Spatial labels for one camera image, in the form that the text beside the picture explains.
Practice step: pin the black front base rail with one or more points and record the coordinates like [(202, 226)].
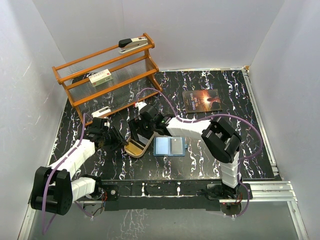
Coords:
[(207, 194)]

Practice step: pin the black and beige stapler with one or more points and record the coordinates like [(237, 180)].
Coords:
[(130, 44)]

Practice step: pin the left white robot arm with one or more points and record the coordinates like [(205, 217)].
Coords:
[(54, 189)]

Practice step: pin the green and white small box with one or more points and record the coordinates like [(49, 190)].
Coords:
[(100, 78)]

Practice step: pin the dark book with sunset cover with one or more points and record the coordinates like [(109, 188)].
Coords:
[(202, 101)]

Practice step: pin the blue leather card holder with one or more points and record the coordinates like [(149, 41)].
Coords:
[(169, 146)]

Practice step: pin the white card on rack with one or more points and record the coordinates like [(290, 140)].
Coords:
[(102, 113)]

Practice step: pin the orange wooden three-tier rack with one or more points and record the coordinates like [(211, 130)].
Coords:
[(110, 80)]

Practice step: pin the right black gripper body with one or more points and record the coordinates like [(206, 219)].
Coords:
[(146, 128)]

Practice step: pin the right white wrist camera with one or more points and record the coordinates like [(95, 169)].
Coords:
[(140, 105)]

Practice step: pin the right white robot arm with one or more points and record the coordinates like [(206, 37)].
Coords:
[(222, 141)]

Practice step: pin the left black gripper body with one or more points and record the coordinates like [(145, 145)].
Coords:
[(106, 135)]

